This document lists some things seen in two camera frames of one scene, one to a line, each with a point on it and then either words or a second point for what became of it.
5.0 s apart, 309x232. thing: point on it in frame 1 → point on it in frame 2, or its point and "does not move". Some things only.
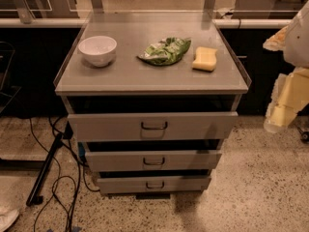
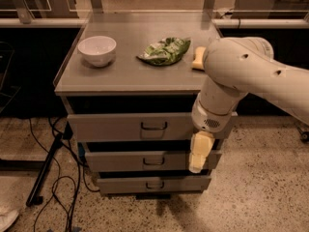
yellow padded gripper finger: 290,96 → 200,146
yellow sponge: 206,59 does not move
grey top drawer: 156,127 does not move
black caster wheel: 304,137 does not move
